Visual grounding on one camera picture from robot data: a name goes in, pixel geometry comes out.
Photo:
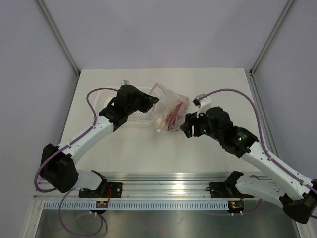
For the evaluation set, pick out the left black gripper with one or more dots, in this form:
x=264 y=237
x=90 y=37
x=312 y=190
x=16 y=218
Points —
x=147 y=101

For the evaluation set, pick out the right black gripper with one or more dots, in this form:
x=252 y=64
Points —
x=187 y=126

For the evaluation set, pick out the red toy lobster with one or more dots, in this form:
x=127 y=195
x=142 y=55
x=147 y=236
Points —
x=173 y=116

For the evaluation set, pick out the clear zip top bag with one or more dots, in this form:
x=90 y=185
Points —
x=168 y=99

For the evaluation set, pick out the white plastic basket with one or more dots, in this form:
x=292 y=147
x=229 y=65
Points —
x=104 y=96

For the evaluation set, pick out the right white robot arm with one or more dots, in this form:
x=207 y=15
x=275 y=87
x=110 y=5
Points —
x=295 y=194

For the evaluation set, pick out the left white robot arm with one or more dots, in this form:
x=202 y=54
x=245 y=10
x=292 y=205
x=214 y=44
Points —
x=58 y=171

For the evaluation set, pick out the right small circuit board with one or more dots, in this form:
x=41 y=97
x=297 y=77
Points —
x=236 y=206

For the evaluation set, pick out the small circuit board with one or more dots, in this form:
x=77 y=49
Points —
x=102 y=204
x=236 y=206

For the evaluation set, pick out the left small circuit board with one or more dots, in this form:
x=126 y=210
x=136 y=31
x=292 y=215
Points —
x=102 y=204

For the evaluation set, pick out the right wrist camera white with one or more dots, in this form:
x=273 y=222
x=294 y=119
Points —
x=203 y=102

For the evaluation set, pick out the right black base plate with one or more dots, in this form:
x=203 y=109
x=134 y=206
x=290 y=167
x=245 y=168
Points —
x=221 y=190

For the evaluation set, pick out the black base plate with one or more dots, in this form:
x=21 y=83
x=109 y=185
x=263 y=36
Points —
x=115 y=189
x=221 y=190

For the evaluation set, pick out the aluminium mounting rail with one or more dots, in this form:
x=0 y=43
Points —
x=153 y=186

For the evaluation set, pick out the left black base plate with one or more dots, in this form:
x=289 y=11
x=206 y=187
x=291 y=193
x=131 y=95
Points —
x=115 y=189

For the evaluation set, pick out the white slotted cable duct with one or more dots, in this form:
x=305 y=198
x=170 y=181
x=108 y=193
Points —
x=135 y=205

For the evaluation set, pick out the left aluminium frame post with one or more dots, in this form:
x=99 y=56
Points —
x=58 y=36

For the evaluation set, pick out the aluminium frame post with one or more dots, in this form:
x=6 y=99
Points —
x=272 y=35
x=58 y=36

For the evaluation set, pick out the right aluminium frame post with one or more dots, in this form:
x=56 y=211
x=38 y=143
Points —
x=272 y=35

